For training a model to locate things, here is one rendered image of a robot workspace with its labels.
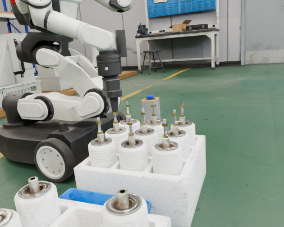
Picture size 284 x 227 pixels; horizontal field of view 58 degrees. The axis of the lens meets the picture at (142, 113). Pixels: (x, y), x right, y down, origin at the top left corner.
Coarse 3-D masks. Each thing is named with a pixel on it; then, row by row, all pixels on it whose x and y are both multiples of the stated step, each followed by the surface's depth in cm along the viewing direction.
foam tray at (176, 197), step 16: (192, 160) 86; (80, 176) 88; (96, 176) 85; (112, 176) 83; (128, 176) 81; (144, 176) 79; (160, 176) 78; (176, 176) 77; (192, 176) 83; (112, 192) 85; (128, 192) 82; (144, 192) 80; (160, 192) 78; (176, 192) 76; (192, 192) 84; (160, 208) 79; (176, 208) 77; (192, 208) 84; (176, 224) 79
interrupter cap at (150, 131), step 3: (138, 129) 99; (141, 129) 99; (147, 129) 99; (150, 129) 98; (153, 129) 98; (135, 132) 96; (138, 132) 96; (141, 132) 96; (147, 132) 96; (150, 132) 95; (153, 132) 95; (138, 135) 94; (141, 135) 93; (144, 135) 93
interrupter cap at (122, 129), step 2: (110, 128) 103; (112, 128) 103; (120, 128) 103; (122, 128) 102; (124, 128) 102; (108, 130) 101; (110, 130) 101; (112, 130) 102; (120, 130) 101; (122, 130) 100; (124, 130) 99; (108, 132) 99; (110, 132) 98; (112, 132) 98; (114, 132) 98; (116, 132) 98; (118, 132) 97; (120, 132) 98; (122, 132) 98
